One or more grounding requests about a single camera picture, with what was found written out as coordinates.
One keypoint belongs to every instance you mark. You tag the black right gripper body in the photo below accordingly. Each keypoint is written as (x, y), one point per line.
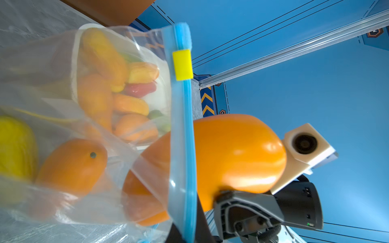
(267, 218)

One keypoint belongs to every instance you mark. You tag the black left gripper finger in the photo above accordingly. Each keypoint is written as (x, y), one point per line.
(195, 231)

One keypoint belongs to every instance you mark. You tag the large orange mango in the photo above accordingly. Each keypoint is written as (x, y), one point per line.
(233, 152)

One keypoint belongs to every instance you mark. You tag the clear zip-top bag blue zipper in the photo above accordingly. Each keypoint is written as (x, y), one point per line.
(36, 89)

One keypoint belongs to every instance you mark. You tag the yellow orange mango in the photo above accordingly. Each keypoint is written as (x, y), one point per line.
(104, 57)
(142, 73)

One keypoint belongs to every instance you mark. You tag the green yellow mango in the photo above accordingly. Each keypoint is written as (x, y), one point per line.
(162, 121)

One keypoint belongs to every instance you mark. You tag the yellow orange mango in bowl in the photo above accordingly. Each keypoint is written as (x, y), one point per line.
(142, 73)

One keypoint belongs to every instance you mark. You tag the red apple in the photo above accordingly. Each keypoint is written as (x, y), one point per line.
(140, 90)

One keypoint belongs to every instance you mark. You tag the white fruit bowl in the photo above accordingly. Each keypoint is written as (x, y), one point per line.
(130, 122)

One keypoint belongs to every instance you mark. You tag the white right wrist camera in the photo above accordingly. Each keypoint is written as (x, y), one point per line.
(306, 149)

